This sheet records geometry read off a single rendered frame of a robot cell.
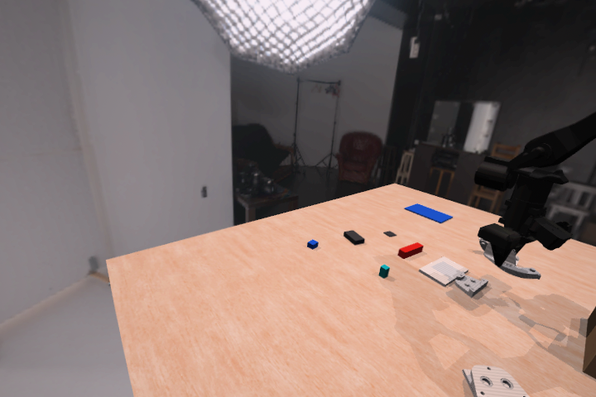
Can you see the blue flat rectangular plate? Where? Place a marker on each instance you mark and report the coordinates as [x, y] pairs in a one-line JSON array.
[[428, 213]]

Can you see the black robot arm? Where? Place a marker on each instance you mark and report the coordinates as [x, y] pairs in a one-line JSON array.
[[534, 187]]

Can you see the teal cube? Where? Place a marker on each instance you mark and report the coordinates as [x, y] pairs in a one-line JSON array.
[[384, 271]]

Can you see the small blue block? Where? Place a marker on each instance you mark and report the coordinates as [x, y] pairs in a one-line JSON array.
[[312, 244]]

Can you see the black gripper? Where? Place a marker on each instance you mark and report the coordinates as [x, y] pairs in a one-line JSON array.
[[504, 239]]

